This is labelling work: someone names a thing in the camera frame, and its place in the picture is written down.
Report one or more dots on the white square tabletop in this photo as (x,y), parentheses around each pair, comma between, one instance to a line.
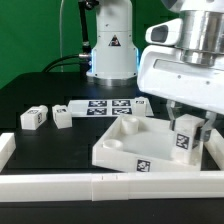
(139,144)

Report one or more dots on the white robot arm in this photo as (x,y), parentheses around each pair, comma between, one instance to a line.
(184,61)

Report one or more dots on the white U-shaped obstacle fence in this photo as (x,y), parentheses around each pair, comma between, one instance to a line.
(99,187)

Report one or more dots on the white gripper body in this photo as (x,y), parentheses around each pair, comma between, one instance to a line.
(162,73)

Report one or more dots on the white marker sheet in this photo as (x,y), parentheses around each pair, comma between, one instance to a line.
(104,107)

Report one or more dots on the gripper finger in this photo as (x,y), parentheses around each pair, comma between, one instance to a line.
(208,126)
(173,109)

